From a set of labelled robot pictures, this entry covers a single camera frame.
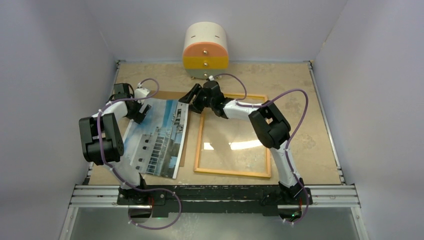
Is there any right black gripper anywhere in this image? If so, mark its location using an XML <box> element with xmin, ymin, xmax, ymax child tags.
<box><xmin>179</xmin><ymin>84</ymin><xmax>215</xmax><ymax>115</ymax></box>

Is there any building photo print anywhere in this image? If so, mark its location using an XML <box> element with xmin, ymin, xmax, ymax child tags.
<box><xmin>123</xmin><ymin>98</ymin><xmax>189</xmax><ymax>179</ymax></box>

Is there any yellow wooden picture frame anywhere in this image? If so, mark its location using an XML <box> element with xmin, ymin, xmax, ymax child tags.
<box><xmin>193</xmin><ymin>108</ymin><xmax>272</xmax><ymax>179</ymax></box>

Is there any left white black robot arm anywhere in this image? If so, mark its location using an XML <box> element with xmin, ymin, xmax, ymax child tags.
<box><xmin>78</xmin><ymin>83</ymin><xmax>151</xmax><ymax>205</ymax></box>

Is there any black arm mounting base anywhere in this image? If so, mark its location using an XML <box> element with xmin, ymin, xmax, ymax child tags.
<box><xmin>117</xmin><ymin>184</ymin><xmax>313</xmax><ymax>219</ymax></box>

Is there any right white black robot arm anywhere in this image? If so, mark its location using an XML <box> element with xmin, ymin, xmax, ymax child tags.
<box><xmin>178</xmin><ymin>80</ymin><xmax>304</xmax><ymax>204</ymax></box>

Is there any round three-drawer mini cabinet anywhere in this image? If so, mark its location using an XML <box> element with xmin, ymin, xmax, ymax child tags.
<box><xmin>182</xmin><ymin>21</ymin><xmax>229</xmax><ymax>79</ymax></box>

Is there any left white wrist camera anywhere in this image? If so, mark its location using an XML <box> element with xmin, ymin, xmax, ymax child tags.
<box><xmin>134</xmin><ymin>85</ymin><xmax>151</xmax><ymax>104</ymax></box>

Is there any brown frame backing board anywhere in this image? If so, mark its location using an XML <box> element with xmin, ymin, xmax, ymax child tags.
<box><xmin>153</xmin><ymin>90</ymin><xmax>190</xmax><ymax>167</ymax></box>

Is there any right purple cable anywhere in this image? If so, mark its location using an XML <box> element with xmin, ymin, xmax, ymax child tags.
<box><xmin>207</xmin><ymin>73</ymin><xmax>310</xmax><ymax>226</ymax></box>

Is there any aluminium rail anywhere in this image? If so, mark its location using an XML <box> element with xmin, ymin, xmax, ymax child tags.
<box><xmin>70</xmin><ymin>185</ymin><xmax>361</xmax><ymax>208</ymax></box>

